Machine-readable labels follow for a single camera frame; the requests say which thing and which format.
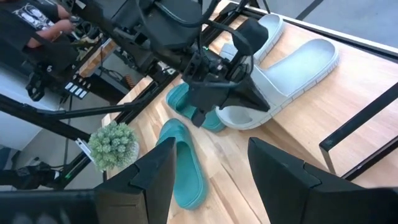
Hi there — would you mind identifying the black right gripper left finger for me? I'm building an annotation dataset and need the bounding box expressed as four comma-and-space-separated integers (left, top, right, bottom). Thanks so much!
0, 136, 178, 224

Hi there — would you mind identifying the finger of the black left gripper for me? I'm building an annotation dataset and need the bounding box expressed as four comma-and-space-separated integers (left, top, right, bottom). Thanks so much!
219, 74, 271, 113
190, 107, 208, 128

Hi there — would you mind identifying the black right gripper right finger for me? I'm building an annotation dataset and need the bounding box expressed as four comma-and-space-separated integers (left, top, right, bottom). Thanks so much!
247, 136, 398, 224

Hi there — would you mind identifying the teal green rubber slide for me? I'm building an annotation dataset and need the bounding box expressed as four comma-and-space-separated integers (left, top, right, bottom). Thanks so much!
155, 118, 208, 211
165, 82, 226, 133

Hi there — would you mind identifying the light grey rubber slide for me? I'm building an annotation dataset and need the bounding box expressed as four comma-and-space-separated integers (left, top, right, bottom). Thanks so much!
214, 38, 340, 131
219, 13, 285, 65

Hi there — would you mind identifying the round green artificial plant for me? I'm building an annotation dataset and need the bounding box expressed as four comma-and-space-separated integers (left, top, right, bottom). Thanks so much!
87, 120, 140, 172

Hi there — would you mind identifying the black box with white labels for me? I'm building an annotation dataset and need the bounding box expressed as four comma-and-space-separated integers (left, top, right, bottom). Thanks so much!
24, 40, 93, 103

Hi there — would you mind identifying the person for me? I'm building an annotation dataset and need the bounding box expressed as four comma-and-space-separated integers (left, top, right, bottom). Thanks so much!
0, 0, 75, 50

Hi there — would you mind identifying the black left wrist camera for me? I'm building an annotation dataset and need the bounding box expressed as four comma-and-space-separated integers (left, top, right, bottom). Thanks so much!
231, 17, 270, 57

